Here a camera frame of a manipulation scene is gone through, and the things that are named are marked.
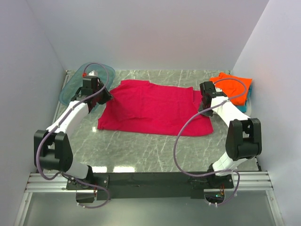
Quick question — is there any aluminium rail frame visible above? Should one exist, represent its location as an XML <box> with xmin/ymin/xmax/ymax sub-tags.
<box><xmin>14</xmin><ymin>69</ymin><xmax>287</xmax><ymax>226</ymax></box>

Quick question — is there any teal plastic bin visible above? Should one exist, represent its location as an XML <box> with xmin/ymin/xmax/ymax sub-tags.
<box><xmin>59</xmin><ymin>63</ymin><xmax>115</xmax><ymax>112</ymax></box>

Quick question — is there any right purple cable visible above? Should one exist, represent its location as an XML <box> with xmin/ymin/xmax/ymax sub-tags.
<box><xmin>173</xmin><ymin>78</ymin><xmax>241</xmax><ymax>208</ymax></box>

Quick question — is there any magenta t-shirt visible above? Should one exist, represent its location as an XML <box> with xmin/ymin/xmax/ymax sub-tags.
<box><xmin>97</xmin><ymin>80</ymin><xmax>202</xmax><ymax>136</ymax></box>

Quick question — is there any white folded t-shirt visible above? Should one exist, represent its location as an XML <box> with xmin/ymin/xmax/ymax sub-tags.
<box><xmin>245</xmin><ymin>99</ymin><xmax>252</xmax><ymax>117</ymax></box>

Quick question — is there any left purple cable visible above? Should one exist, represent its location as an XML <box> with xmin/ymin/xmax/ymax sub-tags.
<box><xmin>34</xmin><ymin>62</ymin><xmax>112</xmax><ymax>210</ymax></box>

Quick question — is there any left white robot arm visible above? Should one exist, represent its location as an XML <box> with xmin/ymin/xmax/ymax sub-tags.
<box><xmin>34</xmin><ymin>75</ymin><xmax>112</xmax><ymax>189</ymax></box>

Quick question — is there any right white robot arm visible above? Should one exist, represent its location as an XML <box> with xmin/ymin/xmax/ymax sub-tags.
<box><xmin>198</xmin><ymin>81</ymin><xmax>262</xmax><ymax>188</ymax></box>

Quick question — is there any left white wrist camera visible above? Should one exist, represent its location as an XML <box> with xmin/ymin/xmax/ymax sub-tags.
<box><xmin>88</xmin><ymin>70</ymin><xmax>98</xmax><ymax>77</ymax></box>

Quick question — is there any orange folded t-shirt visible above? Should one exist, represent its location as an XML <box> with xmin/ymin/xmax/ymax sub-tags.
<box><xmin>209</xmin><ymin>72</ymin><xmax>253</xmax><ymax>106</ymax></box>

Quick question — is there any teal folded t-shirt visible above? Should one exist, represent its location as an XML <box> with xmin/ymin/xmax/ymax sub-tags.
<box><xmin>236</xmin><ymin>85</ymin><xmax>252</xmax><ymax>113</ymax></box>

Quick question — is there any black base beam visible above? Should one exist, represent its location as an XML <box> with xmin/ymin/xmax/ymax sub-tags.
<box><xmin>66</xmin><ymin>172</ymin><xmax>234</xmax><ymax>203</ymax></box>

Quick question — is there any purple cable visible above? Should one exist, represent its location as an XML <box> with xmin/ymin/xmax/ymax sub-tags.
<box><xmin>34</xmin><ymin>62</ymin><xmax>112</xmax><ymax>210</ymax></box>
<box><xmin>173</xmin><ymin>78</ymin><xmax>241</xmax><ymax>208</ymax></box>

